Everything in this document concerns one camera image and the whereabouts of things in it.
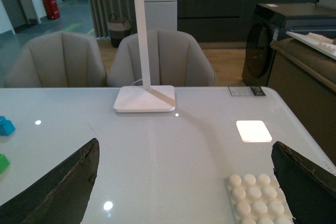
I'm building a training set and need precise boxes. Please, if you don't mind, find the black washing machine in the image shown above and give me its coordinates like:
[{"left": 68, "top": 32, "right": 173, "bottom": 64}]
[{"left": 242, "top": 3, "right": 335, "bottom": 86}]

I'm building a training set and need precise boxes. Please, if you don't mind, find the beige chair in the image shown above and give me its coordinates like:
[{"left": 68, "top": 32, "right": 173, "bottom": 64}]
[
  {"left": 107, "top": 30, "right": 215, "bottom": 87},
  {"left": 4, "top": 31, "right": 107, "bottom": 88}
]

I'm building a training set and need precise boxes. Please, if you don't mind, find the white studded base plate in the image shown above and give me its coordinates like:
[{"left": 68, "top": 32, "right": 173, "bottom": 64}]
[{"left": 226, "top": 173, "right": 294, "bottom": 223}]

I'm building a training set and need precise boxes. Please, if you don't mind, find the table label sticker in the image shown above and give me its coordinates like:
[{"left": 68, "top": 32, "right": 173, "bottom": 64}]
[{"left": 228, "top": 86, "right": 265, "bottom": 96}]

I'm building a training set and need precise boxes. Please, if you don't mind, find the olive sofa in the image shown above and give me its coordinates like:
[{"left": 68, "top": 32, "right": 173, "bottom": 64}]
[{"left": 268, "top": 38, "right": 335, "bottom": 163}]

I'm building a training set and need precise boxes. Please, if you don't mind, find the white desk lamp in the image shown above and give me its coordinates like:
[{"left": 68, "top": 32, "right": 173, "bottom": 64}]
[{"left": 113, "top": 0, "right": 175, "bottom": 113}]

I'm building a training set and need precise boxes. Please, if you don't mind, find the green two-stud block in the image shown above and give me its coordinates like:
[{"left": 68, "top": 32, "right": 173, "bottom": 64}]
[{"left": 0, "top": 154, "right": 10, "bottom": 174}]

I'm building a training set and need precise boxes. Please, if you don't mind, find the woven laundry basket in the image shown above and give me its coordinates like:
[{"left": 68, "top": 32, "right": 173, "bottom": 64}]
[{"left": 107, "top": 14, "right": 131, "bottom": 48}]

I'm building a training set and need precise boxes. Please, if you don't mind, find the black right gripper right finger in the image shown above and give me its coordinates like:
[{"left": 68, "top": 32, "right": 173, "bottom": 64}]
[{"left": 271, "top": 141, "right": 335, "bottom": 223}]

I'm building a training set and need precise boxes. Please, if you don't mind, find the white studded board on sofa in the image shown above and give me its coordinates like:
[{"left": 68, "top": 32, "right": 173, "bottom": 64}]
[{"left": 286, "top": 31, "right": 335, "bottom": 60}]

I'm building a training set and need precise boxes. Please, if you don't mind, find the white drawer cabinet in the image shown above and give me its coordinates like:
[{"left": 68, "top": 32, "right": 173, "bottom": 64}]
[{"left": 144, "top": 0, "right": 177, "bottom": 31}]

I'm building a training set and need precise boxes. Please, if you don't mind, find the red bin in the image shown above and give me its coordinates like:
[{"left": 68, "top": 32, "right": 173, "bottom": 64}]
[{"left": 43, "top": 0, "right": 60, "bottom": 20}]

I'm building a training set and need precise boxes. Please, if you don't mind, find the dark kitchen counter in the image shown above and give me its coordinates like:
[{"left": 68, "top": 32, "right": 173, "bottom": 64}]
[{"left": 177, "top": 0, "right": 316, "bottom": 43}]

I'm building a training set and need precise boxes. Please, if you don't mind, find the beige chair right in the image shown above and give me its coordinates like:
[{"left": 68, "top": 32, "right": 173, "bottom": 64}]
[{"left": 107, "top": 30, "right": 215, "bottom": 87}]

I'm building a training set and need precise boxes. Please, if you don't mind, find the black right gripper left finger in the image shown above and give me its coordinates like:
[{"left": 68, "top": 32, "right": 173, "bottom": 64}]
[{"left": 1, "top": 138, "right": 100, "bottom": 223}]

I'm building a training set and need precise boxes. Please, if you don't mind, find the blue three-stud block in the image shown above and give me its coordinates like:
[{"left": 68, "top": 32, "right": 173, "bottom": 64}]
[{"left": 0, "top": 116, "right": 15, "bottom": 136}]

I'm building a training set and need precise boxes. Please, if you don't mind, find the beige chair left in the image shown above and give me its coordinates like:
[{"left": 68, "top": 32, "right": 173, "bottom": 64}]
[{"left": 4, "top": 31, "right": 107, "bottom": 88}]

